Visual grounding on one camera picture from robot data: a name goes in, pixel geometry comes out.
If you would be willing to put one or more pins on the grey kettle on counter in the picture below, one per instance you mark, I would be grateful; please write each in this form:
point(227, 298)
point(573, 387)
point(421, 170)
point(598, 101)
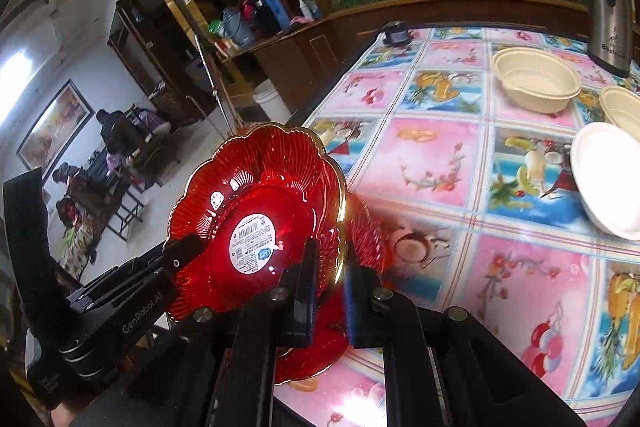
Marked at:
point(236, 28)

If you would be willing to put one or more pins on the blue thermos bottle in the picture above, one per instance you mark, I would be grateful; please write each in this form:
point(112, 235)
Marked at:
point(279, 13)

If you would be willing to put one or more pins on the red plate with sticker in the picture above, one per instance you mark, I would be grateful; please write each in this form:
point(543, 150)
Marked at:
point(254, 204)

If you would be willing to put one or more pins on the seated person dark clothes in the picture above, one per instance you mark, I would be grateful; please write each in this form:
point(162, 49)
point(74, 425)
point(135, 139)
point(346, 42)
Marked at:
point(123, 133)

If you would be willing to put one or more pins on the floor mop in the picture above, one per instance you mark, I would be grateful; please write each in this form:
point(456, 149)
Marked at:
point(215, 86)

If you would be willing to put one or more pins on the wooden counter cabinet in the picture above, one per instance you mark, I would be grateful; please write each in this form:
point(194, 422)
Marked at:
point(306, 63)

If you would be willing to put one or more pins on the beige plastic bowl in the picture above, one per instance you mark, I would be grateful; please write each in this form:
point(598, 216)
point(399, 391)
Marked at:
point(536, 80)
point(621, 107)

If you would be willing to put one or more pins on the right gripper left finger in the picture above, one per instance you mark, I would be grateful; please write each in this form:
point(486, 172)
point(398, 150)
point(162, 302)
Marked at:
point(282, 317)

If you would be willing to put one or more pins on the stainless steel thermos jug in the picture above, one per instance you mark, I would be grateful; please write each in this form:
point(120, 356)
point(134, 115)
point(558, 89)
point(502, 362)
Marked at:
point(610, 41)

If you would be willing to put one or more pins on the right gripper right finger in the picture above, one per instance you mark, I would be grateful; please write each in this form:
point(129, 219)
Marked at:
point(425, 357)

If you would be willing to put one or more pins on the white foam bowl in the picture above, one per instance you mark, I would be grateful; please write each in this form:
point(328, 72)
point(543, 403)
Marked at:
point(605, 165)

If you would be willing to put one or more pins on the framed wall painting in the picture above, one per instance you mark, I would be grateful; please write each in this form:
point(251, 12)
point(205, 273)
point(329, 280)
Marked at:
point(58, 124)

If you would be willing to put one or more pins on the white plastic bucket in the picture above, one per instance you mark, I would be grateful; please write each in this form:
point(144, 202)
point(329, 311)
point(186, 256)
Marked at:
point(267, 97)

